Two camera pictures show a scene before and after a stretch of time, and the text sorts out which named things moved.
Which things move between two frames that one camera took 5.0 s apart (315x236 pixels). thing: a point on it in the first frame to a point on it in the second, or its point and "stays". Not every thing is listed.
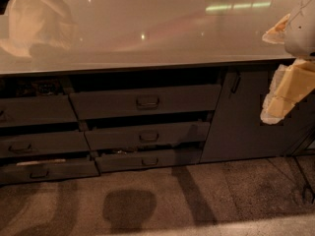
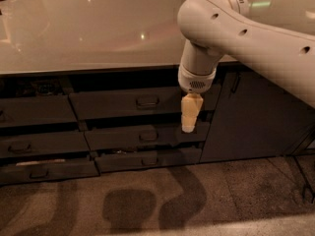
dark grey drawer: (14, 174) stays
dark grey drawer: (166, 102) stays
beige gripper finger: (277, 33) to (191, 104)
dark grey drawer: (42, 145) stays
